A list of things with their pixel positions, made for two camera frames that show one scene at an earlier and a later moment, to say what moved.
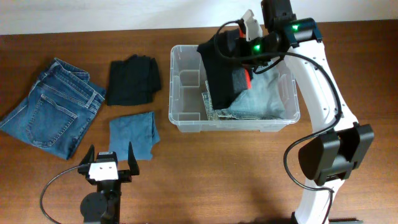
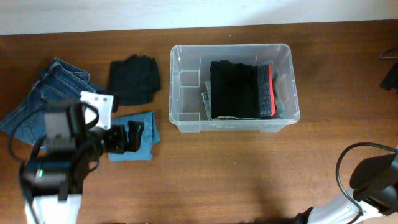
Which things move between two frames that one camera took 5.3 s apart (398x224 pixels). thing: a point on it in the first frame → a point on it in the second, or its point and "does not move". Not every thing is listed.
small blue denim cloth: x=139 y=129 does not move
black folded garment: x=134 y=81 does not move
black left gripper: x=124 y=177 → x=132 y=137
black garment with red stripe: x=227 y=77 → x=239 y=91
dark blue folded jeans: x=58 y=111 does not move
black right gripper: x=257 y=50 → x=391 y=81
